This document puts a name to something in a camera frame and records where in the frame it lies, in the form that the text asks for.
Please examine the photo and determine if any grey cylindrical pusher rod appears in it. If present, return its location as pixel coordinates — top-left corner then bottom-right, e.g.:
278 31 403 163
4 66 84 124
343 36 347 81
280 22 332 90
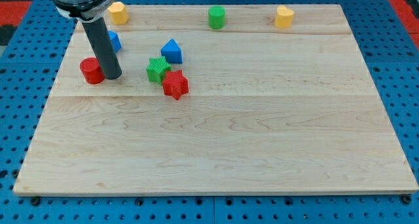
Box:
82 18 122 80

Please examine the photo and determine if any green star block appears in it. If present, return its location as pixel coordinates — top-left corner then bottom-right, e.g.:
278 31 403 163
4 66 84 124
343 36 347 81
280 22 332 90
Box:
146 56 171 85

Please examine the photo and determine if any red star block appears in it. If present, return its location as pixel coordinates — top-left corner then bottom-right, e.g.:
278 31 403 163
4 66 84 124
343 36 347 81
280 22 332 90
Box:
162 70 189 100

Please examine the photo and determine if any yellow heart block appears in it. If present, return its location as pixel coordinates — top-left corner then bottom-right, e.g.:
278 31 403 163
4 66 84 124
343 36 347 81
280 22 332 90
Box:
274 5 295 29

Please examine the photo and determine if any blue cube block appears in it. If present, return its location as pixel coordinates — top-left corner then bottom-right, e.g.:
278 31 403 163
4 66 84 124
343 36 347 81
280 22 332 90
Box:
108 31 122 52

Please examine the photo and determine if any yellow hexagon block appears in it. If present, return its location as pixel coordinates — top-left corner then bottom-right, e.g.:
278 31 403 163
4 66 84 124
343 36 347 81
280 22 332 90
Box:
107 1 129 25

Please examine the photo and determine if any red cylinder block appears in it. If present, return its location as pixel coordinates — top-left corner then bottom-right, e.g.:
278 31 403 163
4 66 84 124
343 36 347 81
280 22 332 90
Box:
79 57 105 84

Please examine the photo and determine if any blue triangle block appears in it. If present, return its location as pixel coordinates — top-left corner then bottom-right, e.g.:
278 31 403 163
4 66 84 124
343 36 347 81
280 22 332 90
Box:
160 39 183 64

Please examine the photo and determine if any green cylinder block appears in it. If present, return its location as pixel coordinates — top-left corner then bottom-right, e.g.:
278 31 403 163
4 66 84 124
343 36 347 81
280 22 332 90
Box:
208 5 226 29

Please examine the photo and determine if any light wooden board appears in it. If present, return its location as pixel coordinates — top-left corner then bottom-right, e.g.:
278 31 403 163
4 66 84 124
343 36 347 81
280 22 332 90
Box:
14 5 418 196

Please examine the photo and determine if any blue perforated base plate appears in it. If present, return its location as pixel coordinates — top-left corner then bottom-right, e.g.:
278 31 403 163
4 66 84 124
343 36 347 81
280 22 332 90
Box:
1 0 418 223

